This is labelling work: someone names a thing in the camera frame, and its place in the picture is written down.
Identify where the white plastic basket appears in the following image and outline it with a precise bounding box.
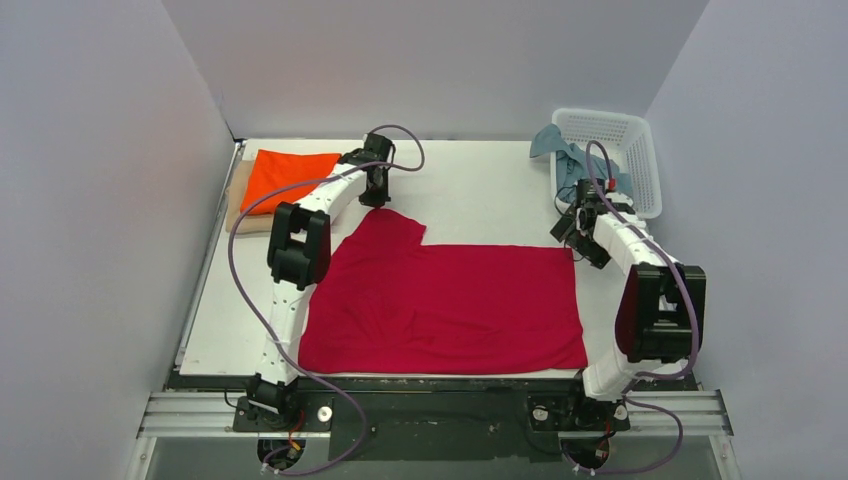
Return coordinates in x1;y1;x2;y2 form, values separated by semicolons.
551;108;662;220

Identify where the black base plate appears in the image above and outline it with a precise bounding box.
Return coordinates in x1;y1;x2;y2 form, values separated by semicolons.
165;375;697;465

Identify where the red t shirt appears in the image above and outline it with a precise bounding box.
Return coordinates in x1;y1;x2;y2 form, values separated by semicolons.
298;209;588;375

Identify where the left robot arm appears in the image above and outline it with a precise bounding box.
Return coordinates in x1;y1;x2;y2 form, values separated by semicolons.
245;132;396;430

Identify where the folded beige t shirt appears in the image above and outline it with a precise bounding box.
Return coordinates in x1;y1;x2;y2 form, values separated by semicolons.
225;160;280;235

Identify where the grey-blue t shirt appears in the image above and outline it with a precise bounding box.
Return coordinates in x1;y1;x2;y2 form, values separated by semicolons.
530;124;624;203

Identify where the folded orange t shirt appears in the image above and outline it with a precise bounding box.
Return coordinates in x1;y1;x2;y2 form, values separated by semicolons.
240;149;342;216

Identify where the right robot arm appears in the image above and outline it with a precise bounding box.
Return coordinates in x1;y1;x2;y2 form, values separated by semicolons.
551;179;706;429

